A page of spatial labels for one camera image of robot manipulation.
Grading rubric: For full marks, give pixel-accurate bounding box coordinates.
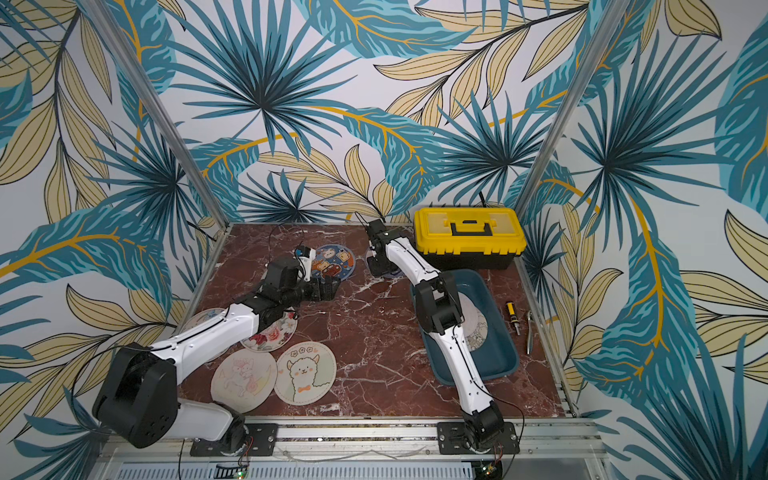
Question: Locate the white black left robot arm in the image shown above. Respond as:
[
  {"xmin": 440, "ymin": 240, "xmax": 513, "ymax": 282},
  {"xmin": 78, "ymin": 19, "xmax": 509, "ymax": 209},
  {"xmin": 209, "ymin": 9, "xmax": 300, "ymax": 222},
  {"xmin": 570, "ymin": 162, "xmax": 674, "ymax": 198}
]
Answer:
[{"xmin": 92, "ymin": 251, "xmax": 341, "ymax": 454}]

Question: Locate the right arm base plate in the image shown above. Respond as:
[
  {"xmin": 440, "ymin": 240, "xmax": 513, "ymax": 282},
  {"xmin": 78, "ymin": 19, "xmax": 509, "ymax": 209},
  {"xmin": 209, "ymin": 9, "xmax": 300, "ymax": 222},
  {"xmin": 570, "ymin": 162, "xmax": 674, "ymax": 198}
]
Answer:
[{"xmin": 436, "ymin": 422, "xmax": 520, "ymax": 455}]

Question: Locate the beige doodle coaster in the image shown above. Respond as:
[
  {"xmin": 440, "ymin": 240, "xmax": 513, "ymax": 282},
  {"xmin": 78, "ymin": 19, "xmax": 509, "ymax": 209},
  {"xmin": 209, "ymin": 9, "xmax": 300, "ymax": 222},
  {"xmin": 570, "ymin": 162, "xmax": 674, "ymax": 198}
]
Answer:
[{"xmin": 180, "ymin": 308, "xmax": 225, "ymax": 333}]

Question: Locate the pale pink cat coaster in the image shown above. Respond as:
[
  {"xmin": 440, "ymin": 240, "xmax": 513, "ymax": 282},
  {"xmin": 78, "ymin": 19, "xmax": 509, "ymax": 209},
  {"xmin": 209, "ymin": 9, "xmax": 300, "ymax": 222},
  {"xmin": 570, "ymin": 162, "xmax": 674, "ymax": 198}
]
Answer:
[{"xmin": 210, "ymin": 349, "xmax": 277, "ymax": 414}]

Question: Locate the pink unicorn coaster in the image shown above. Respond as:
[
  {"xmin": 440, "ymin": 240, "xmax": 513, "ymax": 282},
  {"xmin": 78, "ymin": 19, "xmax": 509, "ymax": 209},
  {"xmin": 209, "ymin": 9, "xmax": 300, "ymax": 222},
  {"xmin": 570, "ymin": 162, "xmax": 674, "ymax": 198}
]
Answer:
[{"xmin": 459, "ymin": 293, "xmax": 488, "ymax": 352}]

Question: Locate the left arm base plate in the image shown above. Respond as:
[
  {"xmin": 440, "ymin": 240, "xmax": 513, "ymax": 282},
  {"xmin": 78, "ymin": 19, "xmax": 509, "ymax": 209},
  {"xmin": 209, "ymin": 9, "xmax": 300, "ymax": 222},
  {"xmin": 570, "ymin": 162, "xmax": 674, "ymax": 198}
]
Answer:
[{"xmin": 190, "ymin": 423, "xmax": 278, "ymax": 458}]

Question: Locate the yellow black screwdriver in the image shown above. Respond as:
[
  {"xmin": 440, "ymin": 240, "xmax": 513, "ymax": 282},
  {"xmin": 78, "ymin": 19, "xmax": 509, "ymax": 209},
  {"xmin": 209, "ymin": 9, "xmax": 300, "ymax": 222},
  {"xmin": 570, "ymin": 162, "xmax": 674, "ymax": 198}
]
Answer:
[{"xmin": 505, "ymin": 301, "xmax": 521, "ymax": 335}]

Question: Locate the blue denim bears coaster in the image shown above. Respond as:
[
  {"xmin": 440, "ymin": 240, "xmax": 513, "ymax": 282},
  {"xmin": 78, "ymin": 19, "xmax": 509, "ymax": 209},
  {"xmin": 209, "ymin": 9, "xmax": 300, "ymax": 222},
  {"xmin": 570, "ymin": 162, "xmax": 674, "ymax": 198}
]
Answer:
[{"xmin": 311, "ymin": 244, "xmax": 356, "ymax": 280}]

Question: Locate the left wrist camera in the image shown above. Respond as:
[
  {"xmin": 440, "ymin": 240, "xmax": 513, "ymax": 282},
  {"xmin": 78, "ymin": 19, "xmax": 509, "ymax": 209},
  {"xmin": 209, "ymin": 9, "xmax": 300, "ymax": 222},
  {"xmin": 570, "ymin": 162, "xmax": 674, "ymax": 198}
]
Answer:
[{"xmin": 293, "ymin": 245, "xmax": 316, "ymax": 281}]

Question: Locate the rose flower coaster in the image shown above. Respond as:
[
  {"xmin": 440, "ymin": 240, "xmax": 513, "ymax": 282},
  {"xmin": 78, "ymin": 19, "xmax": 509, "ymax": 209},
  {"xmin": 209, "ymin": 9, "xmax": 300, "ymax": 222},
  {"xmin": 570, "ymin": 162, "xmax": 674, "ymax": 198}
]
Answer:
[{"xmin": 241, "ymin": 310, "xmax": 298, "ymax": 352}]

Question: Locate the alpaca coaster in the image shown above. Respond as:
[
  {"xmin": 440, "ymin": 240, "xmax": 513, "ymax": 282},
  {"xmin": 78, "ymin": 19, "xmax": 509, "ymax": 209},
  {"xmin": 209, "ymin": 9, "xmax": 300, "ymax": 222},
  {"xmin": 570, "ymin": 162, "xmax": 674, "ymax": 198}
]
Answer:
[{"xmin": 274, "ymin": 341, "xmax": 337, "ymax": 406}]

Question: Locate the yellow black toolbox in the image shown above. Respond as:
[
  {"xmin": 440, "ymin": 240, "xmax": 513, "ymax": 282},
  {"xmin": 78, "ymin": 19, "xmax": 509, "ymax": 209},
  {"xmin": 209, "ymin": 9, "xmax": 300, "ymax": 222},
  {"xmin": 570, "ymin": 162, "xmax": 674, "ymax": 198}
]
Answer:
[{"xmin": 414, "ymin": 207, "xmax": 527, "ymax": 270}]

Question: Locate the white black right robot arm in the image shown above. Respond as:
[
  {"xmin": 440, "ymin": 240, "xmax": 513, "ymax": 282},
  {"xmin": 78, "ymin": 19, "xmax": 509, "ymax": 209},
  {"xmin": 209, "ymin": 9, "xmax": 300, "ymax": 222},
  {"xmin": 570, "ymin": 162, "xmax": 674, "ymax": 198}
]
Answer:
[{"xmin": 364, "ymin": 219, "xmax": 504, "ymax": 451}]

